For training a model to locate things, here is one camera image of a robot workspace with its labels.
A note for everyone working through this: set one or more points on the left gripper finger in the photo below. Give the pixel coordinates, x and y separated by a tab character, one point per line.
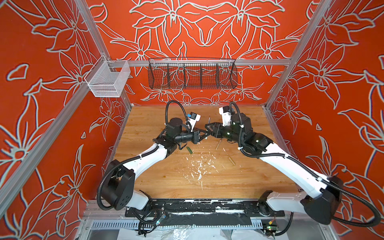
202	137
204	132

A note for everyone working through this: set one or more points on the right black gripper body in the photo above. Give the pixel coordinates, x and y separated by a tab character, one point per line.
228	132

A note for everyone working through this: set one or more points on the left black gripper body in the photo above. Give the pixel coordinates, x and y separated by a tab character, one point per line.
187	137

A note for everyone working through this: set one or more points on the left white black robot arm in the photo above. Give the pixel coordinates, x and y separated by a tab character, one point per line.
116	189

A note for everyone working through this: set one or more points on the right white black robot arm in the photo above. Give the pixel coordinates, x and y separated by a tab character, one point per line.
320	197

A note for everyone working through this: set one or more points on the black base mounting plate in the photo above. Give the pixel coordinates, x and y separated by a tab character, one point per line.
248	207

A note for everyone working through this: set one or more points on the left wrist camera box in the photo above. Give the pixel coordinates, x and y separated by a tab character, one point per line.
192	119

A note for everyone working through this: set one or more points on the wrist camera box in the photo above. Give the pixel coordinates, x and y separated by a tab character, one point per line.
192	119
226	114

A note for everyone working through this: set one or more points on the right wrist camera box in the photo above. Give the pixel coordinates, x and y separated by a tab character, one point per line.
226	114

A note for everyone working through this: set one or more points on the black wire mesh basket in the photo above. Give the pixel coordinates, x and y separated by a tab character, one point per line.
192	74

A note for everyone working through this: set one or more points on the grey slotted cable duct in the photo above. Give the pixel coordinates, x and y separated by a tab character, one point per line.
133	224

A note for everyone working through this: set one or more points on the white wire mesh basket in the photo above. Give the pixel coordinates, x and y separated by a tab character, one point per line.
107	79

